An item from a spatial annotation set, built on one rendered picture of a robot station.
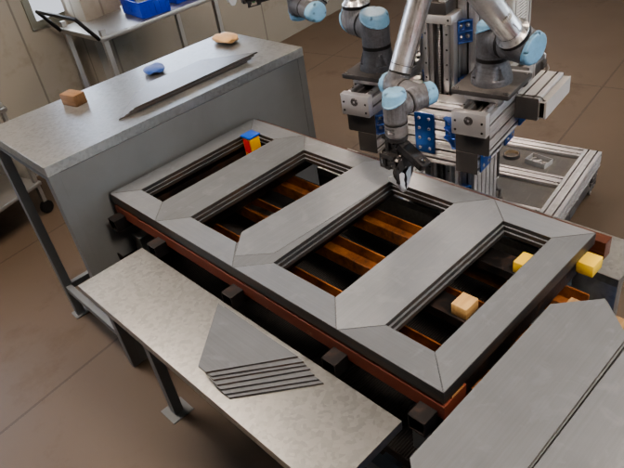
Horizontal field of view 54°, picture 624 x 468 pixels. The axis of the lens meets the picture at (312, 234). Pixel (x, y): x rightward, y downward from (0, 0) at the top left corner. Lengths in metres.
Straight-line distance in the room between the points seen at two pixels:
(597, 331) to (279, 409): 0.80
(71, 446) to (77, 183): 1.07
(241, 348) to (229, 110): 1.34
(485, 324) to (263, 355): 0.59
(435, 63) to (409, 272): 1.10
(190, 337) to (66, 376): 1.32
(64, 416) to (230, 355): 1.34
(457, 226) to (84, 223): 1.42
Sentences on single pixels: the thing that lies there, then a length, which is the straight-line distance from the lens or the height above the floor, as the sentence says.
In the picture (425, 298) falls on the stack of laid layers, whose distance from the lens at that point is 1.72.
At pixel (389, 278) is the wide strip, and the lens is 1.75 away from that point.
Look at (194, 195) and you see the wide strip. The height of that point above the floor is 0.85.
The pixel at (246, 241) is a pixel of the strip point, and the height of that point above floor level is 0.85.
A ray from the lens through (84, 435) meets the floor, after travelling 2.81.
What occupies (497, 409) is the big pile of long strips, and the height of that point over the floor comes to 0.85.
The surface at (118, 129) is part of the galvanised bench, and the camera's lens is 2.53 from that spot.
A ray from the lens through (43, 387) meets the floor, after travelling 3.11.
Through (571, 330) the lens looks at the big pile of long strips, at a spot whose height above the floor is 0.85.
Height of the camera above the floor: 1.98
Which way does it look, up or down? 35 degrees down
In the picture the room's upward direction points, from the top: 10 degrees counter-clockwise
